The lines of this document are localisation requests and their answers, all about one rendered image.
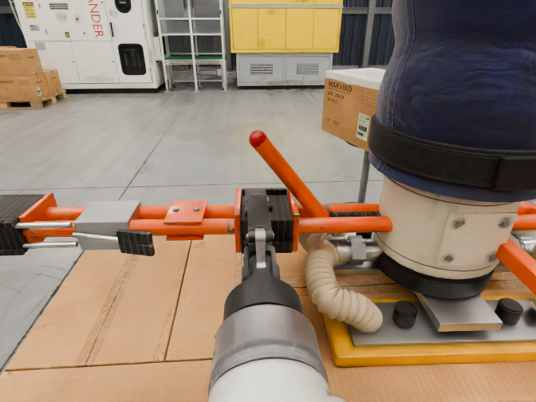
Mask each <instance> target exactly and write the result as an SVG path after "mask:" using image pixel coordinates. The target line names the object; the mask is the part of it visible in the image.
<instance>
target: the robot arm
mask: <svg viewBox="0 0 536 402"><path fill-rule="evenodd" d="M272 212H273V204H270V205H268V197H267V194H266V189H265V188H247V189H245V216H246V218H247V225H248V233H247V235H246V239H247V242H248V246H246V247H245V248H244V257H243V265H244V266H243V267H242V283H240V284H238V285H237V286H236V287H235V288H234V289H233V290H232V291H231V292H230V293H229V294H228V296H227V299H226V301H225V304H224V312H223V323H222V324H221V325H220V326H219V328H218V330H217V332H216V334H215V351H213V355H214V356H213V359H212V364H211V377H210V380H209V386H208V396H209V398H208V402H346V401H345V400H343V399H342V398H340V397H337V396H332V395H331V393H330V390H329V381H328V377H327V373H326V371H325V367H324V365H323V362H322V359H321V352H320V349H319V345H318V342H317V335H316V332H315V329H314V327H313V325H312V324H311V323H310V321H309V320H308V318H307V317H305V316H304V314H303V310H302V304H301V299H300V297H299V295H298V293H297V291H296V290H295V289H294V288H293V287H292V286H291V285H290V284H288V283H287V282H284V281H283V280H281V275H280V269H279V265H278V264H277V261H276V254H275V248H274V246H272V245H271V244H272V242H273V240H274V232H273V231H272V228H271V224H270V213H272ZM249 269H250V271H249Z"/></svg>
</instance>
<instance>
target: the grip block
mask: <svg viewBox="0 0 536 402"><path fill-rule="evenodd" d="M245 189H246V188H243V189H242V188H237V189H236V197H235V206H234V237H235V251H236V253H241V252H242V254H244V248H245V247H246V246H248V242H247V239H246V235H247V233H248V225H247V218H246V216H245ZM287 191H288V196H287ZM266 194H267V197H268V205H270V204H273V212H272V213H270V224H271V228H272V231H273V232H274V240H273V242H272V244H271V245H272V246H274V248H275V253H292V251H293V252H296V251H298V231H299V217H300V215H299V211H298V205H297V201H296V198H295V197H294V196H293V195H292V193H291V192H290V191H289V190H287V188H286V187H275V188H266Z"/></svg>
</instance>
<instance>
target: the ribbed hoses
mask: <svg viewBox="0 0 536 402"><path fill-rule="evenodd" d="M510 234H511V235H512V234H525V235H526V234H532V235H536V230H515V231H511V232H510ZM341 236H344V237H345V236H346V233H310V234H298V241H299V242H300V244H301V245H302V248H303V249H304V250H306V251H307V252H308V254H307V255H306V257H305V264H304V265H305V268H304V270H305V281H306V285H307V289H308V290H309V291H308V292H309V295H310V297H312V298H311V299H312V303H313V304H315V305H317V308H318V311H319V312H321V313H325V314H326V315H327V316H328V317H329V318H330V319H335V318H336V319H337V320H338V321H339V322H341V321H344V322H345V323H346V324H347V323H348V324H349V325H351V326H352V327H354V328H355V329H357V330H358V331H360V332H363V333H367V332H369V333H375V332H376V331H377V330H378V329H379V328H380V325H381V322H382V312H381V311H380V309H379V308H378V307H377V306H376V305H375V304H374V303H373V302H371V300H370V299H368V298H367V297H365V296H364V295H363V294H360V293H357V294H356V293H355V292H354V291H352V290H350V291H349V292H348V290H347V289H344V290H342V289H341V288H340V286H339V285H338V282H337V278H336V276H335V273H334V269H333V268H334V267H335V266H339V265H340V264H342V261H343V260H342V261H341V262H340V258H339V252H338V250H337V248H336V247H335V246H334V245H333V244H332V243H331V242H329V241H326V240H327V239H328V238H329V237H341ZM531 257H532V258H533V259H535V260H536V243H535V245H534V251H533V254H532V256H531Z"/></svg>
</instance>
